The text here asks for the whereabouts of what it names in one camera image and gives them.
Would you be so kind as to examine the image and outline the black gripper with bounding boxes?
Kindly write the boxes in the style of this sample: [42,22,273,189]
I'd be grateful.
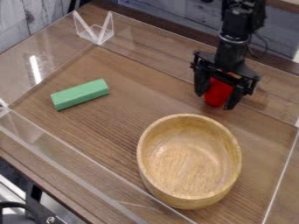
[190,51,261,110]

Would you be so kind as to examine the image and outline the red plush strawberry toy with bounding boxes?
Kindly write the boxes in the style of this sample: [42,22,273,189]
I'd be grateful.
[204,78,233,107]

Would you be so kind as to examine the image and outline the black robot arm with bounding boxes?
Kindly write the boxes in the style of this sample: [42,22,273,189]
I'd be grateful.
[190,0,266,110]

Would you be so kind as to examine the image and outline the wooden bowl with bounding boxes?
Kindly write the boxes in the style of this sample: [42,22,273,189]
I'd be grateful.
[136,114,241,210]

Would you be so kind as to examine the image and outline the green rectangular block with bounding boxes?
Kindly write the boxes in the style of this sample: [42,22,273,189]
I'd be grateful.
[50,79,109,111]

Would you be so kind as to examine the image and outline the clear acrylic corner bracket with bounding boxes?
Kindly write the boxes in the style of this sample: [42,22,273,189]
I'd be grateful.
[72,11,114,46]

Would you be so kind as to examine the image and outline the clear acrylic tray wall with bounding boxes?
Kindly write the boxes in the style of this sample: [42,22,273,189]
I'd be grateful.
[0,101,294,224]

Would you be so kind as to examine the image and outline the black metal table frame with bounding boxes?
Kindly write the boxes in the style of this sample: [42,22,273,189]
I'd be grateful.
[25,184,66,224]

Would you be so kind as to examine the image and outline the black cable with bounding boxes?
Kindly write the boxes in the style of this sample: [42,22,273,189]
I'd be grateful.
[0,198,30,218]

